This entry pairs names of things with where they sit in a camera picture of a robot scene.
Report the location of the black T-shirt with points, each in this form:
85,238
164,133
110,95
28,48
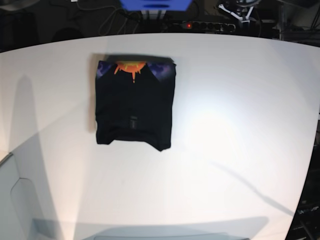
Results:
134,97

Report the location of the white power strip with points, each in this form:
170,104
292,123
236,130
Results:
200,27

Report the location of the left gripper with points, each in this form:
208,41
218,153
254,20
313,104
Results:
240,12

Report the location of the blue box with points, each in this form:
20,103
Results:
143,5

